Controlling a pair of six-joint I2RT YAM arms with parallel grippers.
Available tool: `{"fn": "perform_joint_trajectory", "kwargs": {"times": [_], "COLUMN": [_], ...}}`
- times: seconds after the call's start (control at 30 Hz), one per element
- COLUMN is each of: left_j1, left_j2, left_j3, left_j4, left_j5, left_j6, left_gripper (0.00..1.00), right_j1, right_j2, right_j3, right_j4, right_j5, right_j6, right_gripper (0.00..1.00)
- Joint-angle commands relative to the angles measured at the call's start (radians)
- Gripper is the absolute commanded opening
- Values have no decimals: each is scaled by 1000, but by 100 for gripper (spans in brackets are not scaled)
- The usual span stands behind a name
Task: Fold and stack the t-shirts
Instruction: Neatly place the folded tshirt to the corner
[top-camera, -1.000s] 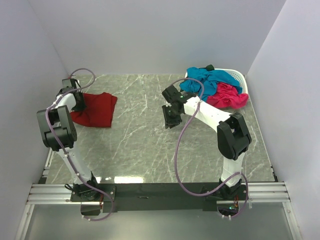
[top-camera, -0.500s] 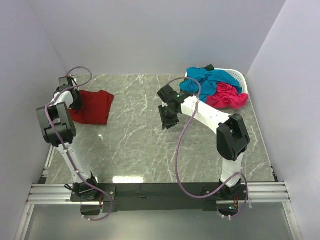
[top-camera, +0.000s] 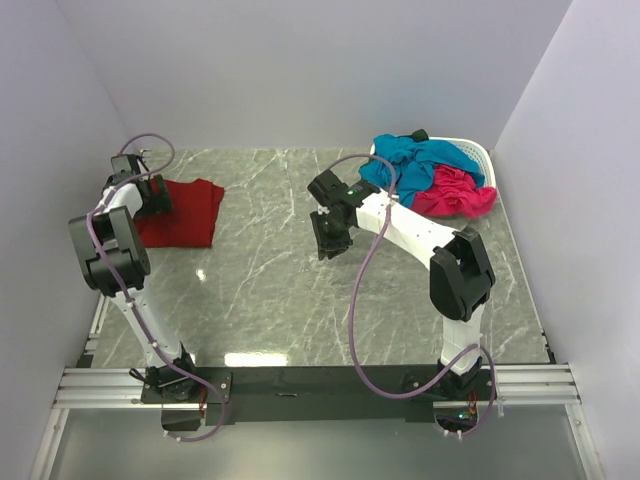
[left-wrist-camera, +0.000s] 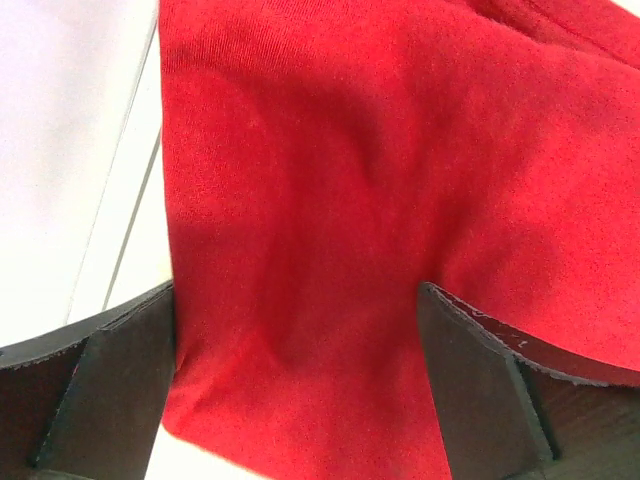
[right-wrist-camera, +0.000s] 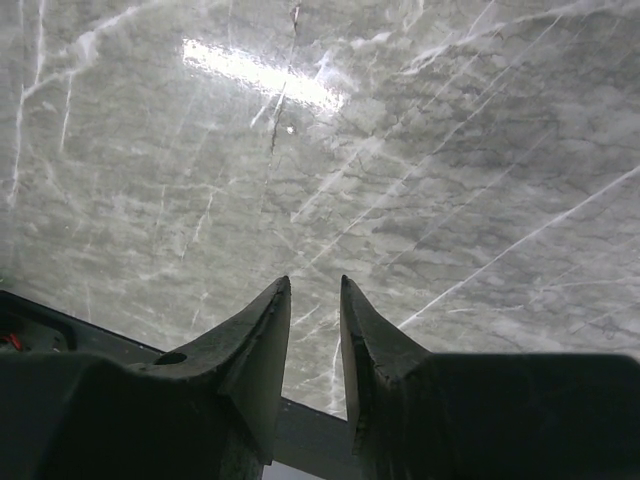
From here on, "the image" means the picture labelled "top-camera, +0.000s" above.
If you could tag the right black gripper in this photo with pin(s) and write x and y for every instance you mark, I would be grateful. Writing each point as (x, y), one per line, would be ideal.
(325, 244)

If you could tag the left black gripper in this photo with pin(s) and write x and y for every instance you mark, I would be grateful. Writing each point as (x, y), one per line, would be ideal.
(160, 201)

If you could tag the red t-shirt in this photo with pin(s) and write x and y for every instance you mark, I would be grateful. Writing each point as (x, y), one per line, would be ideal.
(191, 221)

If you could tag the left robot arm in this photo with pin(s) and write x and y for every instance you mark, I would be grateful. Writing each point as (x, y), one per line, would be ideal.
(114, 262)

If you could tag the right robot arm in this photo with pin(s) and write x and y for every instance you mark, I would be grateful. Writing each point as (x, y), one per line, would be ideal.
(461, 276)

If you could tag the blue t-shirt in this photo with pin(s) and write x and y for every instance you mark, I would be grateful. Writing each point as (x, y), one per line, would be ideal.
(414, 163)

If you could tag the dark green garment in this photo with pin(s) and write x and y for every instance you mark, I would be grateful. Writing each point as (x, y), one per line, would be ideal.
(420, 135)

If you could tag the pink t-shirt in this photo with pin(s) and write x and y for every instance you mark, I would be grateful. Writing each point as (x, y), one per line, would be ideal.
(454, 193)

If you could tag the white laundry basket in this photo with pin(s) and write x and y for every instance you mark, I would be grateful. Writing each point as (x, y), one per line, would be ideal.
(473, 150)

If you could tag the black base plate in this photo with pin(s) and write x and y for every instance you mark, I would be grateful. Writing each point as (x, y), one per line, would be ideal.
(287, 393)

